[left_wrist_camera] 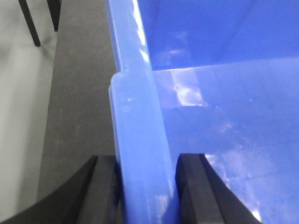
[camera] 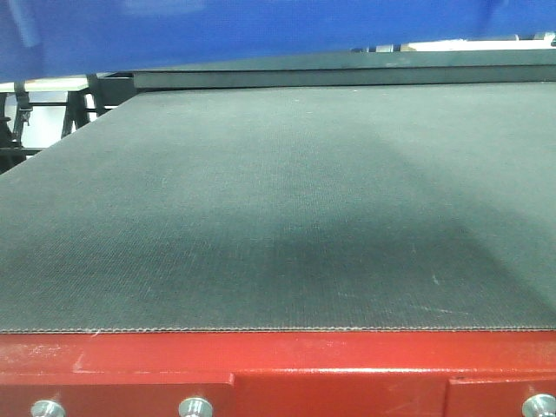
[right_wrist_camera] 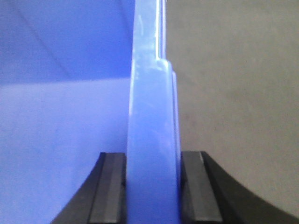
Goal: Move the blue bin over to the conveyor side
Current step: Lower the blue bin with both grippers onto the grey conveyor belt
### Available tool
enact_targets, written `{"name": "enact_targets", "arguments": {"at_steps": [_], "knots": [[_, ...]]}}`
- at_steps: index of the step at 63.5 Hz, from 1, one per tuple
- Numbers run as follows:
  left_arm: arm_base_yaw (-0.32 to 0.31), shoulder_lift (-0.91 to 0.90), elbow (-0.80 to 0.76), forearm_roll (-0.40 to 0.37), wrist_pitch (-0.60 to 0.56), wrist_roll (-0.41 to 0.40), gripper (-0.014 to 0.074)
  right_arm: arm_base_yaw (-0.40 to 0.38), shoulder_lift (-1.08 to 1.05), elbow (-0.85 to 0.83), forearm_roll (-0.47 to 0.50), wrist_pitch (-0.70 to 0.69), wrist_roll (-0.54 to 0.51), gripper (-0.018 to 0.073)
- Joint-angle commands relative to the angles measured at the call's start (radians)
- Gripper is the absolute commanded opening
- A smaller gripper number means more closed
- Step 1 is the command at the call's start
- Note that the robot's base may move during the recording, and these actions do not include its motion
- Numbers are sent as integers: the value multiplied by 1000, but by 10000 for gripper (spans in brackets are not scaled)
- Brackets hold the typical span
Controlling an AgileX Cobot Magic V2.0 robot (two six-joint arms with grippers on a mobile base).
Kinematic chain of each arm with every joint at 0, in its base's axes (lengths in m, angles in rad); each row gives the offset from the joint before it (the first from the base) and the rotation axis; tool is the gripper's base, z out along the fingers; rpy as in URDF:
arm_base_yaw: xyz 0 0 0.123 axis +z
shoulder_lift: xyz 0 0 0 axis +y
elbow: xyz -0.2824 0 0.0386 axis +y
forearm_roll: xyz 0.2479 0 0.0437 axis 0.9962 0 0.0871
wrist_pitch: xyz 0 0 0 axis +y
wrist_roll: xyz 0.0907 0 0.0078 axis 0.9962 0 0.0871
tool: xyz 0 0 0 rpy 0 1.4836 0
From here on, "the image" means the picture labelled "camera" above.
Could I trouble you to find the large blue plastic bin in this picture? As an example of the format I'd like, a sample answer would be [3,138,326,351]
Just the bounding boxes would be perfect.
[1,1,555,82]

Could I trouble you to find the dark green conveyor belt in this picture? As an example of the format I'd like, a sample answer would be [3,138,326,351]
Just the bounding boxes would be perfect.
[1,50,555,334]

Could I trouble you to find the black background rack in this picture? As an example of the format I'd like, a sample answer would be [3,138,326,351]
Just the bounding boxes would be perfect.
[1,72,136,173]

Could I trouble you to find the red conveyor frame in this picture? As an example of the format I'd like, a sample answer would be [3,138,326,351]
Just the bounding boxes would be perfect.
[1,331,555,416]

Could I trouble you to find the middle frame bolt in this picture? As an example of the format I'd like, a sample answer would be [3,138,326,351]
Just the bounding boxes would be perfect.
[178,397,214,417]

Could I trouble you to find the frame bolt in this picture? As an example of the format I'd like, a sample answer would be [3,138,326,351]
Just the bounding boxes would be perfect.
[30,400,67,417]
[521,394,556,417]
[178,397,214,417]

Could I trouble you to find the left frame bolt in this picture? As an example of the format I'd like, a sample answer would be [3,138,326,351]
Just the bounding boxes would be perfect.
[30,400,67,417]

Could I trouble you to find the right frame bolt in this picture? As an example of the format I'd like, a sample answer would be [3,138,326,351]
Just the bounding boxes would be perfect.
[521,394,556,417]

